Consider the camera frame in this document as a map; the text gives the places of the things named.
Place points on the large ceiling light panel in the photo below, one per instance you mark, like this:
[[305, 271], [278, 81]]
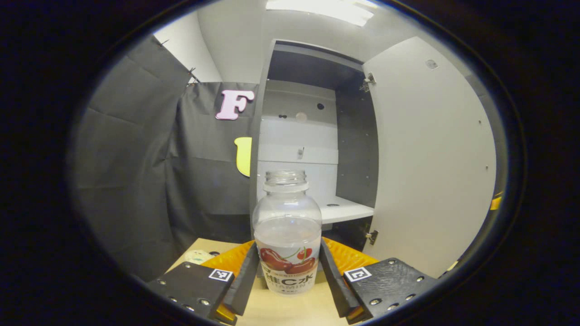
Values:
[[321, 10]]

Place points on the grey cabinet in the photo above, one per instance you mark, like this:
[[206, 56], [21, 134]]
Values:
[[312, 136]]

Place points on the cream plush toy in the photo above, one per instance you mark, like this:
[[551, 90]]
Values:
[[197, 257]]

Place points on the white cabinet shelf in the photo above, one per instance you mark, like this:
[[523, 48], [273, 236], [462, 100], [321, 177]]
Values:
[[344, 209]]

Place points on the metal door hinge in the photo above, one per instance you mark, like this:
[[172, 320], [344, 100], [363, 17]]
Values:
[[368, 82], [372, 237]]

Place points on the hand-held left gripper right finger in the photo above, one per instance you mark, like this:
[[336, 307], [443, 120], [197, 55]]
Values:
[[337, 290]]

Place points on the white cabinet door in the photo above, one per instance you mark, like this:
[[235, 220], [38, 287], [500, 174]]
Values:
[[430, 158]]

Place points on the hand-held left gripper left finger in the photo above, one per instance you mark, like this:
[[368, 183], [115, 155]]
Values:
[[247, 285]]

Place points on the clear plastic bottle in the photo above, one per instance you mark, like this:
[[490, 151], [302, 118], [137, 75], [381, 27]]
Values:
[[287, 226]]

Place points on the black backdrop cloth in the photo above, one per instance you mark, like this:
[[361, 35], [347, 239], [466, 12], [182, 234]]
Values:
[[136, 181]]

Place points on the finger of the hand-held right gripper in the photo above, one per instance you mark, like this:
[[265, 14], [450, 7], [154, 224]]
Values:
[[496, 202]]

